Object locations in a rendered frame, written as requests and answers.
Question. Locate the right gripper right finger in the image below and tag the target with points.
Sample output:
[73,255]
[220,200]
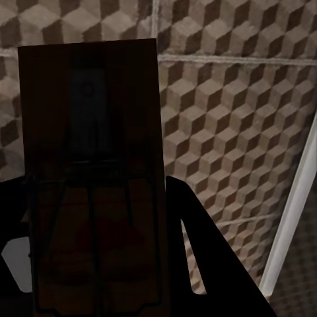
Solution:
[231,292]

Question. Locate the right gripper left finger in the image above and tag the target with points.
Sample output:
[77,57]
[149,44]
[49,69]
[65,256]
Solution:
[13,207]

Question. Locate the mousetrap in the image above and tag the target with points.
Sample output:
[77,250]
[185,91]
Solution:
[94,168]

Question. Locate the door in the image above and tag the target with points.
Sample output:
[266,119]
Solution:
[295,292]

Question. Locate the shower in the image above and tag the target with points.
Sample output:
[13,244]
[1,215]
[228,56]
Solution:
[293,209]

